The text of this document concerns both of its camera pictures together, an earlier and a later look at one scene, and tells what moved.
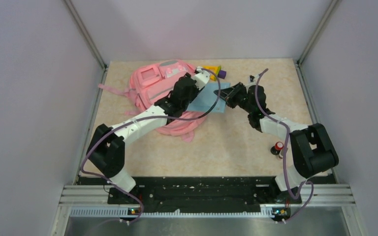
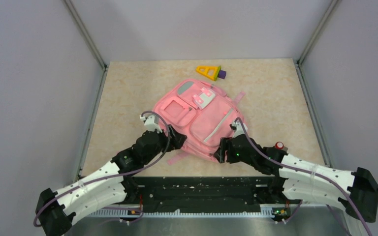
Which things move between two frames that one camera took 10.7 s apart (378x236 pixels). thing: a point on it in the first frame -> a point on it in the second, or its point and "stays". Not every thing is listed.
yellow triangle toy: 215,71 stays
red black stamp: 276,149 stays
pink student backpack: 148,86 -> 203,113
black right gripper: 228,93 -> 225,144
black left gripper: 196,91 -> 177,139
